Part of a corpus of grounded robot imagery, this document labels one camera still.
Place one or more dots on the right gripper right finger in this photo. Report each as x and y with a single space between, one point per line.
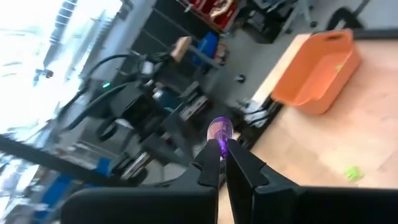
242 180

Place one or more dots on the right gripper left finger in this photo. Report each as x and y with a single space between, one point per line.
208 174

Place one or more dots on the purple plastic witch hat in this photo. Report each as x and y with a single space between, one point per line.
220 129

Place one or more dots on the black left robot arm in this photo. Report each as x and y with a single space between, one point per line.
136 102

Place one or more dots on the green plastic spider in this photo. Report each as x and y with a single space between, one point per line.
354 173

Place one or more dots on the wooden block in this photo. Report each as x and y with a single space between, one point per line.
181 48

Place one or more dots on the blue storage box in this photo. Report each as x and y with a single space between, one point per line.
207 45

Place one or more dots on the orange plastic bin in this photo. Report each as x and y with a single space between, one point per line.
323 77

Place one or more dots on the red storage crate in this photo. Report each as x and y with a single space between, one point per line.
217 11

